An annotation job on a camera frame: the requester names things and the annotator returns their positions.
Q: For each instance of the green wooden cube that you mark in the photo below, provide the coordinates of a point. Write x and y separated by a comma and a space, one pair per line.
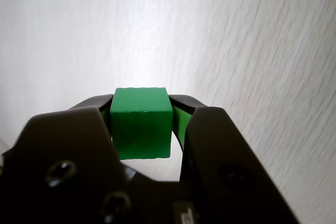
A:
141, 124

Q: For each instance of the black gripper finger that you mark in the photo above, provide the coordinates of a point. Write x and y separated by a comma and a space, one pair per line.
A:
65, 155
223, 169

